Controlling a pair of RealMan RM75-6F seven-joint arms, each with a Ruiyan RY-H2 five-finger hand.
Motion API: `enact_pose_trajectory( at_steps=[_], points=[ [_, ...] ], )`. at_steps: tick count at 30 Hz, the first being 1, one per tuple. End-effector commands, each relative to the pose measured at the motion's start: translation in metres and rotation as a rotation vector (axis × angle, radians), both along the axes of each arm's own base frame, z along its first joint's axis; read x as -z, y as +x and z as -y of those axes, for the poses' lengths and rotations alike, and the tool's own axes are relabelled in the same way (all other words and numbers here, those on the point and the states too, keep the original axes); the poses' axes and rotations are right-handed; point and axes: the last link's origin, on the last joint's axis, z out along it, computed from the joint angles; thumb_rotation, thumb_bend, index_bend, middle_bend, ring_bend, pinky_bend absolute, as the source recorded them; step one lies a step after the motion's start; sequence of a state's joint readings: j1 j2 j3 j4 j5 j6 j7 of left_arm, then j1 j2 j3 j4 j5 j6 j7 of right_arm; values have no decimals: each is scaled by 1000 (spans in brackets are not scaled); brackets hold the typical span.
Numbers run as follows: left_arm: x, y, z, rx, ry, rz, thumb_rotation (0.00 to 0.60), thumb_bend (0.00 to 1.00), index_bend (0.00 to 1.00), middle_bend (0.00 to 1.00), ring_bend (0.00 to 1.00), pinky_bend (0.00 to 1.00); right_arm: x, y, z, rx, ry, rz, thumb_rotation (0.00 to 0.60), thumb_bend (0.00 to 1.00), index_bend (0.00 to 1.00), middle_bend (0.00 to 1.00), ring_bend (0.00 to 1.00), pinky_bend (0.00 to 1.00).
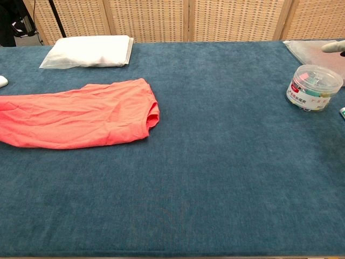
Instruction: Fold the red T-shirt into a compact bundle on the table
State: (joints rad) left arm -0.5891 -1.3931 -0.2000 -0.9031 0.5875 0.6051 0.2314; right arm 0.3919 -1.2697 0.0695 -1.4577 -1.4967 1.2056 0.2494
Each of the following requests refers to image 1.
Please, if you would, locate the clear plastic bag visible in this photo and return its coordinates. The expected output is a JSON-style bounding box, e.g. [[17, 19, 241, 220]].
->
[[282, 39, 345, 87]]

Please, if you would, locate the coral red t-shirt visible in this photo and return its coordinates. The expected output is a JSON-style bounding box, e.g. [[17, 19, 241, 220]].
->
[[0, 78, 161, 150]]

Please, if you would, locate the black tripod stand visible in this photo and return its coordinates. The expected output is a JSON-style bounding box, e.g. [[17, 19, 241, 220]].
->
[[48, 0, 67, 38]]

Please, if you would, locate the woven wooden folding screen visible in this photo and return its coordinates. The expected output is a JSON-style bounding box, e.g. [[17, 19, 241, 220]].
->
[[23, 0, 345, 45]]

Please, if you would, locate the white garment in plastic bag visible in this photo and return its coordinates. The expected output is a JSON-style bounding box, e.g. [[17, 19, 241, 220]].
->
[[39, 35, 134, 70]]

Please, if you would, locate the clear tub of binder clips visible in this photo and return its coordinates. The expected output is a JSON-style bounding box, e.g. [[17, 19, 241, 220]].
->
[[285, 64, 344, 111]]

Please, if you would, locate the blue table cover cloth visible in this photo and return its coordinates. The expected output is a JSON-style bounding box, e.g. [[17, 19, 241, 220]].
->
[[0, 40, 345, 259]]

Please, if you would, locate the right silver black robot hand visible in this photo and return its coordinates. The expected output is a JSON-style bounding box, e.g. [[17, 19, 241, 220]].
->
[[322, 39, 345, 57]]

